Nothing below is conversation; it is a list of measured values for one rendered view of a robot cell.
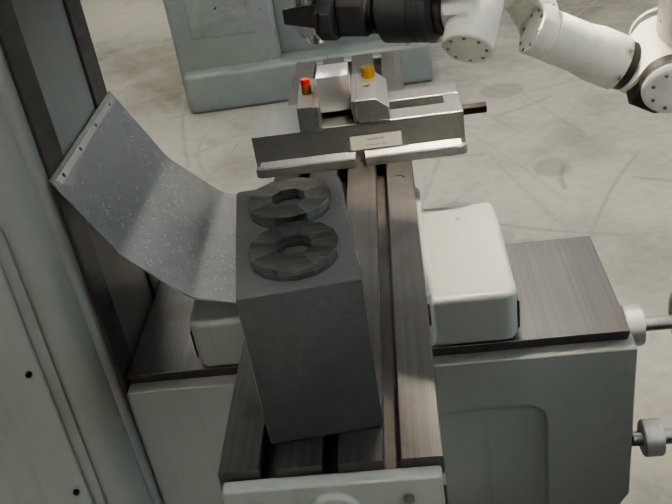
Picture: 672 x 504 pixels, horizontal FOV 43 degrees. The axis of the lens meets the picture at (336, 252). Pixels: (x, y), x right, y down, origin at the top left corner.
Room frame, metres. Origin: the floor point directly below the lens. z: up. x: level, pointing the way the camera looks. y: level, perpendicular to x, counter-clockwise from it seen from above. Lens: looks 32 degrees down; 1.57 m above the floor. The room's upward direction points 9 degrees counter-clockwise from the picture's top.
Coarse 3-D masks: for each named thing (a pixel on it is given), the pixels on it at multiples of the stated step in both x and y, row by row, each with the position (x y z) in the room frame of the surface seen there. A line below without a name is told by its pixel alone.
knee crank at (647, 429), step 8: (640, 424) 1.00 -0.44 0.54; (648, 424) 0.98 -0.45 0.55; (656, 424) 0.98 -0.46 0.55; (640, 432) 0.99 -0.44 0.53; (648, 432) 0.97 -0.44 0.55; (656, 432) 0.97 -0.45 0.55; (664, 432) 0.98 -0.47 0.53; (632, 440) 0.98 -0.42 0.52; (640, 440) 0.98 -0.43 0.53; (648, 440) 0.96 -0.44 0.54; (656, 440) 0.96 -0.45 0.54; (664, 440) 0.96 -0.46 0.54; (640, 448) 0.99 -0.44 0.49; (648, 448) 0.96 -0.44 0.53; (656, 448) 0.95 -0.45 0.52; (664, 448) 0.95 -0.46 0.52; (648, 456) 0.96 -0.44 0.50
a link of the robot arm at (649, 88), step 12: (660, 0) 1.02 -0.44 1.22; (648, 12) 1.08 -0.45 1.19; (660, 12) 1.02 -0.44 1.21; (636, 24) 1.08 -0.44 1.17; (660, 24) 1.02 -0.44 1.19; (660, 36) 1.01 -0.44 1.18; (660, 72) 0.97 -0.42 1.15; (648, 84) 0.98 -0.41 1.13; (660, 84) 0.98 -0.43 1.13; (648, 96) 0.98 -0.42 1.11; (660, 96) 0.98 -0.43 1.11; (660, 108) 0.99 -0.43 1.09
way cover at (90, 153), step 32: (96, 128) 1.25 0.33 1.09; (128, 128) 1.33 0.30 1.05; (64, 160) 1.12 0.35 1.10; (96, 160) 1.18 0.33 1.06; (128, 160) 1.26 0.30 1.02; (160, 160) 1.34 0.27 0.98; (64, 192) 1.06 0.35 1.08; (96, 192) 1.12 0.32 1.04; (128, 192) 1.19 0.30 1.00; (160, 192) 1.25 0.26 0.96; (192, 192) 1.31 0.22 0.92; (224, 192) 1.36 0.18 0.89; (96, 224) 1.06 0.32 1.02; (128, 224) 1.12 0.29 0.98; (160, 224) 1.17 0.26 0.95; (192, 224) 1.22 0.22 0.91; (224, 224) 1.25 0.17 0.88; (128, 256) 1.06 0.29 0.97; (160, 256) 1.09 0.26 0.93; (192, 256) 1.14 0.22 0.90; (224, 256) 1.15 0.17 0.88; (192, 288) 1.06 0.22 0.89; (224, 288) 1.07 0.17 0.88
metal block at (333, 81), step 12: (324, 72) 1.34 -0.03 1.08; (336, 72) 1.33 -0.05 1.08; (348, 72) 1.35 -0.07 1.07; (324, 84) 1.32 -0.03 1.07; (336, 84) 1.32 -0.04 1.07; (348, 84) 1.31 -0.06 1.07; (324, 96) 1.32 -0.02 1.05; (336, 96) 1.32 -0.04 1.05; (348, 96) 1.31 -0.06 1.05; (324, 108) 1.32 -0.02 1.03; (336, 108) 1.32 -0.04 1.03; (348, 108) 1.31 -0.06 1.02
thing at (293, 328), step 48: (240, 192) 0.88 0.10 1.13; (288, 192) 0.84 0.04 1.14; (336, 192) 0.84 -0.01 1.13; (240, 240) 0.77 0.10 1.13; (288, 240) 0.74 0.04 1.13; (336, 240) 0.72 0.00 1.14; (240, 288) 0.68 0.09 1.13; (288, 288) 0.67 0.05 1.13; (336, 288) 0.66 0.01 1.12; (288, 336) 0.66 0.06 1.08; (336, 336) 0.66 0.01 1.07; (288, 384) 0.66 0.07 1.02; (336, 384) 0.66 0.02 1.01; (288, 432) 0.66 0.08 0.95; (336, 432) 0.66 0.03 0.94
